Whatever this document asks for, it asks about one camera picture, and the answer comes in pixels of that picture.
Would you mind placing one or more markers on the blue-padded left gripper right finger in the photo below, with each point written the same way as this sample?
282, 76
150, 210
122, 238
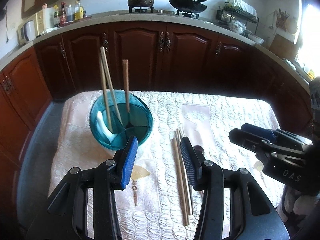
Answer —
193, 160

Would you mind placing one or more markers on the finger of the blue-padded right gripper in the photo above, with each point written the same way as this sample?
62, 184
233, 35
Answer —
257, 130
249, 142

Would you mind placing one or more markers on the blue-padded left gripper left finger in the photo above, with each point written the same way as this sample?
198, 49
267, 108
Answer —
125, 159

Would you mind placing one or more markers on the stainless steel spoon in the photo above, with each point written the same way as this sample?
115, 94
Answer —
199, 148

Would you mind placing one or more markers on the white ceramic spoon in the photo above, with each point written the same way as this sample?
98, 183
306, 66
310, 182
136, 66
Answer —
106, 132

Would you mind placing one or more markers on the teal-rimmed floral utensil holder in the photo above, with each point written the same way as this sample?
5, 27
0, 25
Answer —
113, 122

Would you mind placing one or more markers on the wooden cutting board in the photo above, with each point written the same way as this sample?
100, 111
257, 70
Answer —
284, 48

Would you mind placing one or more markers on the dark wooden chopstick in holder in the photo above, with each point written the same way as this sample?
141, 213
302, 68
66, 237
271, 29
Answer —
125, 64

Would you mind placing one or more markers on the light bamboo chopstick in holder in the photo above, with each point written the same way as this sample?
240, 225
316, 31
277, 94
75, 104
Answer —
104, 86

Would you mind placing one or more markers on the dark wooden base cabinets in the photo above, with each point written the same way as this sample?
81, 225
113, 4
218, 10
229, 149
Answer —
162, 57

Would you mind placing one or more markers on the black dish rack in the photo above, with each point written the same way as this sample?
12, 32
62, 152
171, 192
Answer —
227, 13

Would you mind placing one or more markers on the black wok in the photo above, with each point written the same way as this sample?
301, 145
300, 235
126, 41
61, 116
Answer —
190, 6

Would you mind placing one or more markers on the dark sauce bottle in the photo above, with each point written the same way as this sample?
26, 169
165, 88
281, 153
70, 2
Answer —
63, 16

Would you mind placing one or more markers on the yellow oil bottle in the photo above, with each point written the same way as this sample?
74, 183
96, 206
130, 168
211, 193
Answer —
78, 11

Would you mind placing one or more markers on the cream microwave oven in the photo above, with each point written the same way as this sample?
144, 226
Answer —
35, 25

